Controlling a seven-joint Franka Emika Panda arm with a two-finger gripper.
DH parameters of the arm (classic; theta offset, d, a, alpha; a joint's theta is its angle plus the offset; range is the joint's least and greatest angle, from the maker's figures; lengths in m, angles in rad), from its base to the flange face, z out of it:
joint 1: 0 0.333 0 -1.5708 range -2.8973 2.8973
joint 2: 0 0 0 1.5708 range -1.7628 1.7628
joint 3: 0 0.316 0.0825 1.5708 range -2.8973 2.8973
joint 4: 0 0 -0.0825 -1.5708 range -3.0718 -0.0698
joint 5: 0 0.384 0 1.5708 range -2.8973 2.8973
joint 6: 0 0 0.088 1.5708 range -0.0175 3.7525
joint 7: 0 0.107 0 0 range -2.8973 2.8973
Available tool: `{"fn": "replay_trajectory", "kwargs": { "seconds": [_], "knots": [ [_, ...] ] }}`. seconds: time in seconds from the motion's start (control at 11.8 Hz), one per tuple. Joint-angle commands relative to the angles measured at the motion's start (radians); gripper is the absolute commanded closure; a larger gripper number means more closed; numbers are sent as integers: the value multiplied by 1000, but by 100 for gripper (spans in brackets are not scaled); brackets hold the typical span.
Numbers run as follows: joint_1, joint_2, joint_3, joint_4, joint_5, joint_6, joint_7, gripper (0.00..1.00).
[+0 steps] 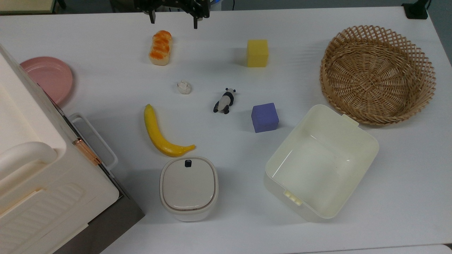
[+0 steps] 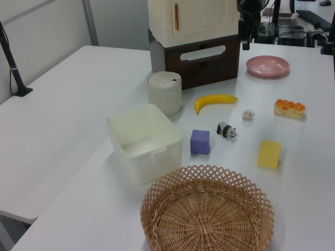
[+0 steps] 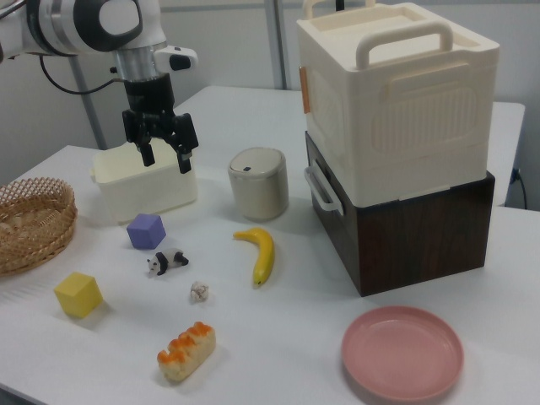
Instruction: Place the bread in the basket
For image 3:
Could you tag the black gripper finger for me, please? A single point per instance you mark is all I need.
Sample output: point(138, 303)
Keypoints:
point(184, 147)
point(147, 154)

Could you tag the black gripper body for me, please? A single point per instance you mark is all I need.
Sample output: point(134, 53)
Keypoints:
point(149, 99)

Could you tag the bread with orange topping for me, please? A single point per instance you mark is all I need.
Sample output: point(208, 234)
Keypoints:
point(190, 354)

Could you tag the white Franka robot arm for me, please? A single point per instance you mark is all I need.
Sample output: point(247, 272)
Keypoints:
point(63, 25)

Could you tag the woven wicker basket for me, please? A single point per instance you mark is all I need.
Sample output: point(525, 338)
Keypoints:
point(42, 236)

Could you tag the cream open plastic bin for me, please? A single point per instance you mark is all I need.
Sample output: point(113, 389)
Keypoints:
point(147, 196)

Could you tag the purple cube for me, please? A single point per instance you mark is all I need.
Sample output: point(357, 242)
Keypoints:
point(145, 234)

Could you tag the beige lidded trash can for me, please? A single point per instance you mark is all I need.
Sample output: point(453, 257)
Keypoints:
point(258, 190)

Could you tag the panda toy figure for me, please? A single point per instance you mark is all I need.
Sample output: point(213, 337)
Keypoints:
point(166, 258)

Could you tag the copper latch on storage box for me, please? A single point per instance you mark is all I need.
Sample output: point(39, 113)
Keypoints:
point(304, 90)

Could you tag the yellow banana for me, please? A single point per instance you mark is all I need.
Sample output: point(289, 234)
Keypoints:
point(265, 253)

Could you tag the crumpled white paper ball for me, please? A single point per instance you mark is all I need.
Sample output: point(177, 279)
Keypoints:
point(199, 292)

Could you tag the yellow cube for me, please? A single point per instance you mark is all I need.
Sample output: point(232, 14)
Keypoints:
point(78, 295)

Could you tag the dark wooden box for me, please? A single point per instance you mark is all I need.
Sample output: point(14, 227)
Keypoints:
point(422, 244)

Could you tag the pink plate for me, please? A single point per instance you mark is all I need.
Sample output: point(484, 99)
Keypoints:
point(401, 354)

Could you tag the grey metal frame post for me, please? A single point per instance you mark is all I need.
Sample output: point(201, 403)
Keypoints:
point(276, 42)
point(89, 105)

